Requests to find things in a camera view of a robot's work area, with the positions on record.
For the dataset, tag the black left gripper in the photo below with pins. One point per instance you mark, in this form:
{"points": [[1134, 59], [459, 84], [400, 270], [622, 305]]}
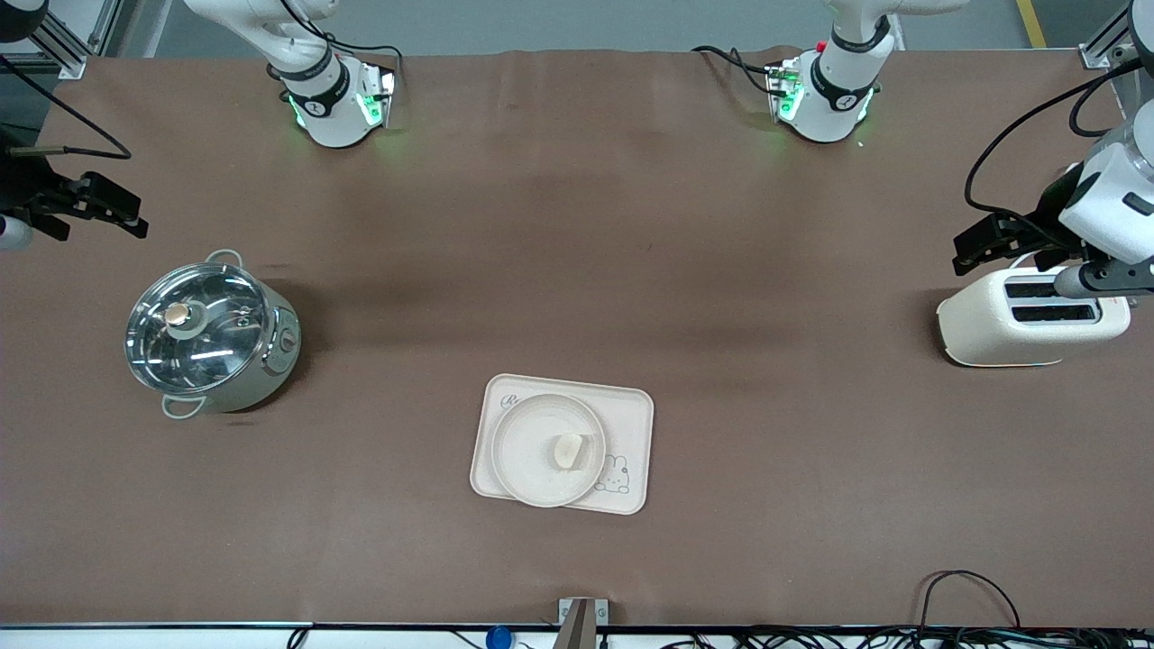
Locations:
{"points": [[1050, 221]]}

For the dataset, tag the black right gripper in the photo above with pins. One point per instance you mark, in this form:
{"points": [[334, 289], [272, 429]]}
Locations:
{"points": [[25, 190]]}

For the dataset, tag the white steamed bun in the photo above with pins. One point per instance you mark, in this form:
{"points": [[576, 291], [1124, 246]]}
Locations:
{"points": [[568, 451]]}

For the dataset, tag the beige round plate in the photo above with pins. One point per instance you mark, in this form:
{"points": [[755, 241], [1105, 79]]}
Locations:
{"points": [[527, 451]]}

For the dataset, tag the cream two-slot toaster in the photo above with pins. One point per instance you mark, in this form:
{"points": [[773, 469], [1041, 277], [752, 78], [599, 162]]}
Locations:
{"points": [[992, 338]]}

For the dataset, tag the glass pot lid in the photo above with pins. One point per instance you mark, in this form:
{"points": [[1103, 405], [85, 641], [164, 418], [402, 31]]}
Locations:
{"points": [[203, 351]]}

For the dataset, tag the steel electric cooking pot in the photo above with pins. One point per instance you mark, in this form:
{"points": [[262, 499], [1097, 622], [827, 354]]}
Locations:
{"points": [[270, 361]]}

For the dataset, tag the beige rabbit print tray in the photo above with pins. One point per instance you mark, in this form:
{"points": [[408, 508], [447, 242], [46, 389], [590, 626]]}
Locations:
{"points": [[631, 424]]}

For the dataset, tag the brown table mat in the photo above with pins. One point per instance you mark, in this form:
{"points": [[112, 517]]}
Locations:
{"points": [[577, 225]]}

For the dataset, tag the blue round cap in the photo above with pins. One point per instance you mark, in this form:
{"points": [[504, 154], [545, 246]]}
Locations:
{"points": [[499, 638]]}

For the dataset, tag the aluminium frame profile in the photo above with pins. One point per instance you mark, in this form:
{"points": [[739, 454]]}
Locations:
{"points": [[1102, 50], [68, 50]]}

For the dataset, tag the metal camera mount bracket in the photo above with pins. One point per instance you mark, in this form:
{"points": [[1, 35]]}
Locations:
{"points": [[581, 622]]}

